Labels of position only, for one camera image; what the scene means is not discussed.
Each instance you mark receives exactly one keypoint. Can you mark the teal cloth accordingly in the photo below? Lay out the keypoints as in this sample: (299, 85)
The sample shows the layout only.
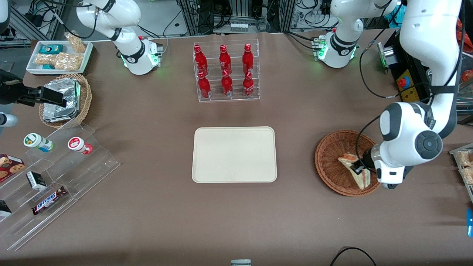
(396, 16)

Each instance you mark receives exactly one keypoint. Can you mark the grey camera mount piece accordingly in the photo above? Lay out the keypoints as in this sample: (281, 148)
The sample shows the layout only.
(241, 262)

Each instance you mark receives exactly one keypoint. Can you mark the clear peanut snack bag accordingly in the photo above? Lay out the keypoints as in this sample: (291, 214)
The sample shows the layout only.
(76, 43)

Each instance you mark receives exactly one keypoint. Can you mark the grey metal snack tray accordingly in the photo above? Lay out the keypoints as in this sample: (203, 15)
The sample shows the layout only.
(455, 152)

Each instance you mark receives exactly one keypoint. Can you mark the white rectangular snack tray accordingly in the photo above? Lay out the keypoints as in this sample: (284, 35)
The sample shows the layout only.
(33, 68)

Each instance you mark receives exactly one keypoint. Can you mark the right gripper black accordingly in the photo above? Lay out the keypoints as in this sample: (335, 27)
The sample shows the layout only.
(10, 93)

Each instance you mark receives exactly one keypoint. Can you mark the brown wicker basket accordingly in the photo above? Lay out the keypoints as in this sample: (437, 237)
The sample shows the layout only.
(330, 162)

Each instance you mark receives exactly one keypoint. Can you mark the cream plastic tray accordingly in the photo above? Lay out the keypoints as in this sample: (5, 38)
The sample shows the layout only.
(234, 155)

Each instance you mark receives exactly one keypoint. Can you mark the aluminium foil container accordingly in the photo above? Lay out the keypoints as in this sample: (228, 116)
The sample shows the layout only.
(61, 109)

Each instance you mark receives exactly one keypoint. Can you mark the chocolate chip cookie box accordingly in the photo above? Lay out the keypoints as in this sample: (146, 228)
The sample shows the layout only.
(11, 167)

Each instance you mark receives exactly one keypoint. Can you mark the white power strip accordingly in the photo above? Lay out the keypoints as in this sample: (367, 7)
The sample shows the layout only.
(238, 27)

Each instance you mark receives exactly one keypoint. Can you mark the clear acrylic bottle rack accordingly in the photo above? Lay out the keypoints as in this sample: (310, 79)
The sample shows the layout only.
(236, 99)

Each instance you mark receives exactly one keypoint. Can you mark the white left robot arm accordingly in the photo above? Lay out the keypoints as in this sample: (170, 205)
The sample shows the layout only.
(425, 37)

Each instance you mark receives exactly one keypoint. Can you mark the clear acrylic stepped display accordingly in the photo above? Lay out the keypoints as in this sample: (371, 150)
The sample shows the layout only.
(92, 166)

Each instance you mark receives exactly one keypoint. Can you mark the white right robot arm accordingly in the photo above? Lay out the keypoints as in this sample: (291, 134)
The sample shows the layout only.
(136, 55)

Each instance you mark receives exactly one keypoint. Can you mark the blue plastic object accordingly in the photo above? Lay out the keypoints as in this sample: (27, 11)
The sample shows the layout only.
(470, 221)

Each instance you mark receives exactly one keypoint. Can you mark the silver box with green light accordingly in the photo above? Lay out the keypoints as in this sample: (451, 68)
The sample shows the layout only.
(387, 55)

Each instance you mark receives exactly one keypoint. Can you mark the small black carton box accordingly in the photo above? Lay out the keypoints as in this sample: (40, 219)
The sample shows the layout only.
(36, 181)

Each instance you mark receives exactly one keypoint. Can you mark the light tan wicker basket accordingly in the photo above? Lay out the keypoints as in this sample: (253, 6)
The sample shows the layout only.
(85, 98)

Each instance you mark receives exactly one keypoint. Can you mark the orange bag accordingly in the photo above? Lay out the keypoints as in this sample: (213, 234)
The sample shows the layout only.
(467, 35)

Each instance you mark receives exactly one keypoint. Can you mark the large rice cracker bag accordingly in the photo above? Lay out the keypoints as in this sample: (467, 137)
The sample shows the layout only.
(68, 61)

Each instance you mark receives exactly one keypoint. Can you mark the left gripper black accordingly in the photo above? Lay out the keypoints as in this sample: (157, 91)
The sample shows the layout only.
(365, 159)

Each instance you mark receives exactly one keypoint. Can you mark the red cola bottle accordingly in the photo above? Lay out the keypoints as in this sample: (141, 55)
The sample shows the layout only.
(224, 59)
(200, 59)
(248, 59)
(227, 85)
(204, 87)
(248, 85)

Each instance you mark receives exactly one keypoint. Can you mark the small rice cracker bag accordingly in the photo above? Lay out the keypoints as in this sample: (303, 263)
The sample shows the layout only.
(45, 59)

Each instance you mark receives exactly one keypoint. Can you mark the green lid yogurt cup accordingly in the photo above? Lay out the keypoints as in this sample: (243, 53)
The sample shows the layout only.
(35, 141)

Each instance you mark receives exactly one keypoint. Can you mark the Snickers chocolate bar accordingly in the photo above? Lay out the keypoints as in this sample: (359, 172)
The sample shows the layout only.
(48, 200)

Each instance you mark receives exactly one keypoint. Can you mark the red strawberry yogurt cup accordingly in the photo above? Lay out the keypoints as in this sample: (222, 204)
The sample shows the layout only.
(78, 145)

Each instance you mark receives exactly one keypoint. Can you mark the clear bagged pastry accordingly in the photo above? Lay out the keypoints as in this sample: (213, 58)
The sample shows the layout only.
(468, 175)
(465, 158)

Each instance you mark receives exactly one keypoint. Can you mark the small teal snack packet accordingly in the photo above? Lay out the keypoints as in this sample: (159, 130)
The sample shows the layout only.
(48, 67)

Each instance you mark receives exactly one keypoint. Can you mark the triangle sandwich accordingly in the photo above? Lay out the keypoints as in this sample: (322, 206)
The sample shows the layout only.
(347, 160)

